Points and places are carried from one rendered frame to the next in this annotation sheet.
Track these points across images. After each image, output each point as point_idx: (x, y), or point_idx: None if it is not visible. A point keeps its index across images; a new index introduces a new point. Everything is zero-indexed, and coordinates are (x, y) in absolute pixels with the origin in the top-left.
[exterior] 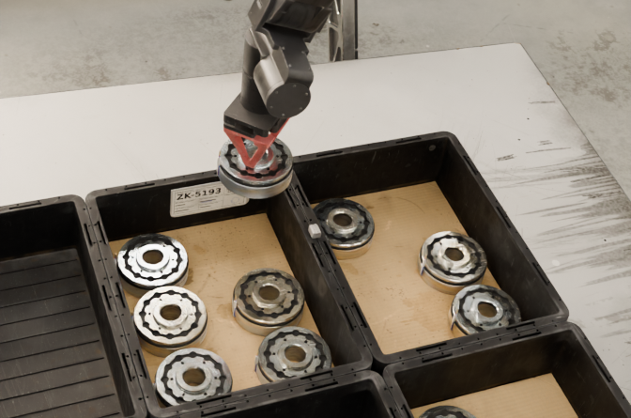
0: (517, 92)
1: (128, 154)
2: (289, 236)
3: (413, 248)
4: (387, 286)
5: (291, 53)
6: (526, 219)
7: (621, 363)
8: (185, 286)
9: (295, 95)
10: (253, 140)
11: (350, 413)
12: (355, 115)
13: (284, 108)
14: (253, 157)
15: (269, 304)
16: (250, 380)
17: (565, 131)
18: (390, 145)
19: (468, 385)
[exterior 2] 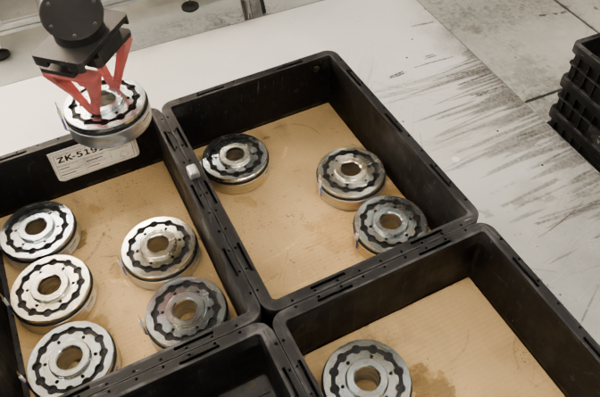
0: (400, 20)
1: (57, 129)
2: (178, 180)
3: (312, 169)
4: (287, 212)
5: None
6: (422, 124)
7: (534, 244)
8: (78, 250)
9: (78, 4)
10: (74, 80)
11: (250, 369)
12: (261, 62)
13: (70, 26)
14: (91, 102)
15: (156, 257)
16: (143, 345)
17: (446, 43)
18: (271, 72)
19: (379, 310)
